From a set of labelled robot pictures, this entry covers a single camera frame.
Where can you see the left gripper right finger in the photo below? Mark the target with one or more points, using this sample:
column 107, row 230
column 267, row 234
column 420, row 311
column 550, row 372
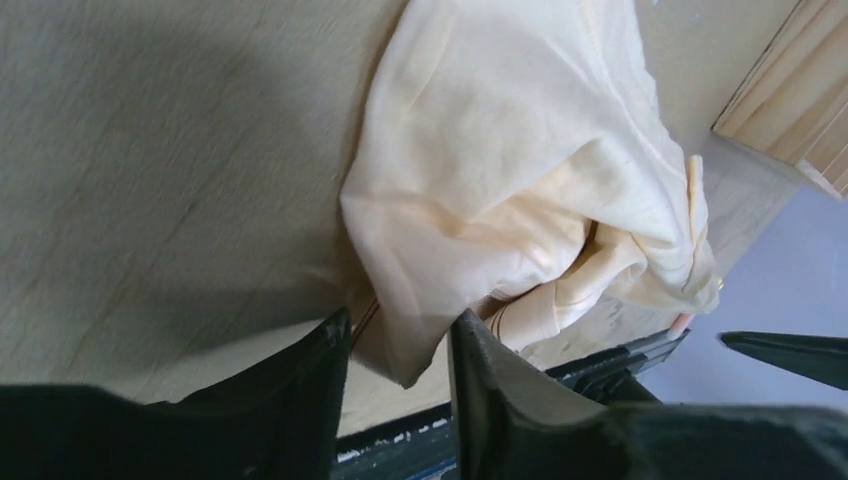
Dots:
column 514, row 421

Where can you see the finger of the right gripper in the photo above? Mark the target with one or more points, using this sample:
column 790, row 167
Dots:
column 819, row 358

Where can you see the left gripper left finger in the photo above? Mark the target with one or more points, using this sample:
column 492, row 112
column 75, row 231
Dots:
column 277, row 419

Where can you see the cream beige underwear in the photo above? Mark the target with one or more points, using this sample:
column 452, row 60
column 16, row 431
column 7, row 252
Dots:
column 512, row 160

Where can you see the pink yellow marker pen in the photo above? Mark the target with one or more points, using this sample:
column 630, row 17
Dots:
column 679, row 326

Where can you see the wooden compartment organizer tray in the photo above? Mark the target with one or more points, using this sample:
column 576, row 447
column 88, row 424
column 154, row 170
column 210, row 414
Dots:
column 792, row 105

